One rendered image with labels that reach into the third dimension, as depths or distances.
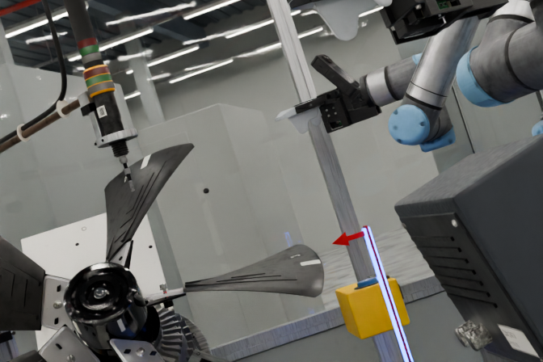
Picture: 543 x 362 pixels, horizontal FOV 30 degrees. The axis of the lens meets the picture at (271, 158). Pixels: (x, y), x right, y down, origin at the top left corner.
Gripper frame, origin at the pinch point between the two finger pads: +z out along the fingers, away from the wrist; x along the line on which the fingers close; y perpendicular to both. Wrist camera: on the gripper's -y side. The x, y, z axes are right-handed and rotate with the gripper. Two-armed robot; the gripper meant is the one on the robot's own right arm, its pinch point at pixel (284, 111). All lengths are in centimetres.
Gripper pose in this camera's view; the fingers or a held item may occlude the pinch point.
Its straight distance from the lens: 217.6
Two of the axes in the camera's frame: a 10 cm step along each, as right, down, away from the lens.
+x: 3.6, -2.1, 9.1
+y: 3.6, 9.3, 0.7
